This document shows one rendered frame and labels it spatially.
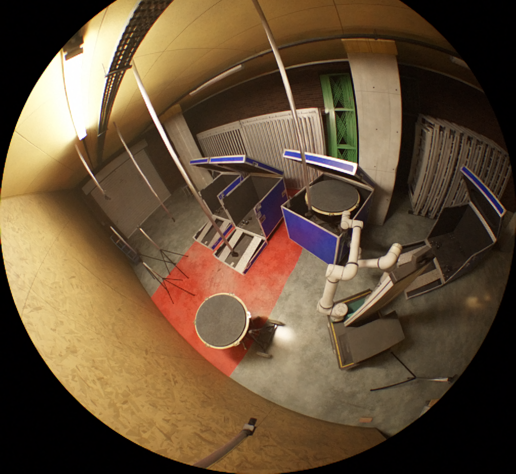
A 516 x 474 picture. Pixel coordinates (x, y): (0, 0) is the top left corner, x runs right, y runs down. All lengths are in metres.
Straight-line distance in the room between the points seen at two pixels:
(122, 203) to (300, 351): 7.41
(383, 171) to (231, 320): 2.97
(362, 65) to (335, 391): 4.13
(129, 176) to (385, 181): 8.07
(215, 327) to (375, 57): 3.80
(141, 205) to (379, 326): 7.99
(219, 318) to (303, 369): 1.36
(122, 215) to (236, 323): 6.57
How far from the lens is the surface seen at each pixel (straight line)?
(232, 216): 3.50
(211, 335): 2.01
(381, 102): 2.55
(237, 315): 1.90
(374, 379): 2.74
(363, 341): 1.73
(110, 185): 7.40
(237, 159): 2.43
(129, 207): 7.55
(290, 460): 1.67
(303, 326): 2.53
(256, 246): 3.12
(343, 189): 2.67
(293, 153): 2.13
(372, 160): 2.76
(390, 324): 1.85
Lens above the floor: 2.50
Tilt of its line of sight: 39 degrees down
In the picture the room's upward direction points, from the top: 22 degrees counter-clockwise
